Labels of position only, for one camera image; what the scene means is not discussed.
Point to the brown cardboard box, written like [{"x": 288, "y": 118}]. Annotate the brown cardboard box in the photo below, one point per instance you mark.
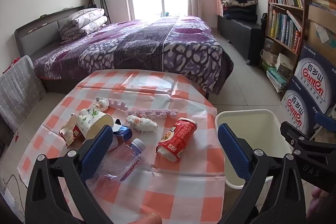
[{"x": 320, "y": 29}]

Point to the folded white purple quilt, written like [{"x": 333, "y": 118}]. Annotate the folded white purple quilt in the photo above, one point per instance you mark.
[{"x": 84, "y": 22}]

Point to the short pink crochet strip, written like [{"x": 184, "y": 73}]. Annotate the short pink crochet strip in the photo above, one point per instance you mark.
[{"x": 118, "y": 104}]

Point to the blue white wrapper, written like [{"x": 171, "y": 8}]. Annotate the blue white wrapper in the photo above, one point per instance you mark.
[{"x": 122, "y": 132}]

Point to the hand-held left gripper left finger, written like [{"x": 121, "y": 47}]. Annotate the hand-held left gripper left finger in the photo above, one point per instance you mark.
[{"x": 95, "y": 150}]

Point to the black bag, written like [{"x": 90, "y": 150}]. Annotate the black bag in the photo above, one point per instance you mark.
[{"x": 263, "y": 20}]

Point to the person's right hand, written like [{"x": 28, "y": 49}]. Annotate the person's right hand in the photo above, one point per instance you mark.
[{"x": 320, "y": 197}]

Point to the long pink crochet strip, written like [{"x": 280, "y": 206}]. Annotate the long pink crochet strip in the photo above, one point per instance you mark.
[{"x": 152, "y": 112}]

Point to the orange white checkered tablecloth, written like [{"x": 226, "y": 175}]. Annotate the orange white checkered tablecloth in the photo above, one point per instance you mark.
[{"x": 170, "y": 187}]

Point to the dark bed headboard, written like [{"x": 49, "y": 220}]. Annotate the dark bed headboard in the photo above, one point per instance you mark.
[{"x": 29, "y": 32}]

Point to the grey checked chair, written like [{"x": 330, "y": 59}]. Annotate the grey checked chair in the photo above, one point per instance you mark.
[{"x": 18, "y": 90}]

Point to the black metal stand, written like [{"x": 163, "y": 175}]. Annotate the black metal stand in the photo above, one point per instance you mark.
[{"x": 103, "y": 7}]

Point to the blue white printed carton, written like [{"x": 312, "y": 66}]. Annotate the blue white printed carton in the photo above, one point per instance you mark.
[
  {"x": 296, "y": 108},
  {"x": 315, "y": 74}
]

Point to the black bench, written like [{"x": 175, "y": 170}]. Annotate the black bench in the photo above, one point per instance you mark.
[{"x": 241, "y": 32}]

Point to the clear plastic water bottle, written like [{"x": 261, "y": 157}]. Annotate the clear plastic water bottle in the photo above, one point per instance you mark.
[{"x": 123, "y": 169}]

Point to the white small box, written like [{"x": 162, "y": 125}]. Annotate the white small box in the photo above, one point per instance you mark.
[{"x": 284, "y": 64}]

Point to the bed with purple quilt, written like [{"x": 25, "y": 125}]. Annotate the bed with purple quilt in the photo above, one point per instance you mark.
[{"x": 131, "y": 50}]

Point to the white plastic trash bin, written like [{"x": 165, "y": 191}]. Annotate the white plastic trash bin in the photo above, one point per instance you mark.
[{"x": 262, "y": 134}]

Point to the pile of folded clothes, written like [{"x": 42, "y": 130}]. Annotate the pile of folded clothes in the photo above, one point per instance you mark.
[{"x": 240, "y": 7}]

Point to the wooden bookshelf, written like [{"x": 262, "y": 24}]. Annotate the wooden bookshelf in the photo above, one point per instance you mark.
[{"x": 304, "y": 37}]

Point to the small cardboard boxes on shelf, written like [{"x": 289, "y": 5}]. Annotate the small cardboard boxes on shelf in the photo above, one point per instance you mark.
[{"x": 271, "y": 47}]

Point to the small white tissue wad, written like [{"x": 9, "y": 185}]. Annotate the small white tissue wad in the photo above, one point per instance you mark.
[{"x": 102, "y": 104}]

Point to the green print paper cup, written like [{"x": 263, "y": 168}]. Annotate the green print paper cup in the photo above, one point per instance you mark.
[{"x": 92, "y": 119}]

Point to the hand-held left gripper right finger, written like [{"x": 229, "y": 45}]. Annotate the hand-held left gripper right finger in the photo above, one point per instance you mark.
[{"x": 233, "y": 153}]

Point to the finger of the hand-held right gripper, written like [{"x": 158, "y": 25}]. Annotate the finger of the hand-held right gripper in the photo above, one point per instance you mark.
[
  {"x": 288, "y": 132},
  {"x": 325, "y": 118}
]

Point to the floor stack of books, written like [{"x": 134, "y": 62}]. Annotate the floor stack of books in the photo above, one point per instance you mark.
[{"x": 277, "y": 79}]

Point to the large white tissue wad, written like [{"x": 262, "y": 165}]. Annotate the large white tissue wad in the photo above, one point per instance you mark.
[{"x": 143, "y": 124}]

